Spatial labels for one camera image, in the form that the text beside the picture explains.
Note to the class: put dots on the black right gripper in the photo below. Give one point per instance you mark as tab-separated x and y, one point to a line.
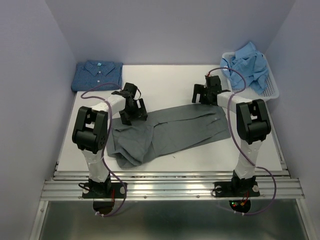
199	88

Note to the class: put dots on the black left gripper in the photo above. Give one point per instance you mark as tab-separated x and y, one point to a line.
139	112

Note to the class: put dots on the grey long sleeve shirt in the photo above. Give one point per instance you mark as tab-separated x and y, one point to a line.
164	132

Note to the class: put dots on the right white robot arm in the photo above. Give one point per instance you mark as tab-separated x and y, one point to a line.
252	126

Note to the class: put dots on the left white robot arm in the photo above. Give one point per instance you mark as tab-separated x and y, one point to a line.
91	131

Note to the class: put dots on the light blue crumpled shirt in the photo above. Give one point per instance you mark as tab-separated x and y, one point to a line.
252	68

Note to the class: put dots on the blue checked folded shirt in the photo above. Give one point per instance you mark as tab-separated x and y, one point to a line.
100	75

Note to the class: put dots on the white plastic basket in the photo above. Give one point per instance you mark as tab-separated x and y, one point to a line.
271	91

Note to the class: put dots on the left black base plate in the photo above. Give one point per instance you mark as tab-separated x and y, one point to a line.
115	191

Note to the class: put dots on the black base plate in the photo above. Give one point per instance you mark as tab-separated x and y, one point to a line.
115	191
226	189

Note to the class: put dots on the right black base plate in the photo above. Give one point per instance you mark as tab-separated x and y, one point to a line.
226	189

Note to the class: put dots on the aluminium rail frame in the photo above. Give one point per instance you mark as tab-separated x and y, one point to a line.
170	198

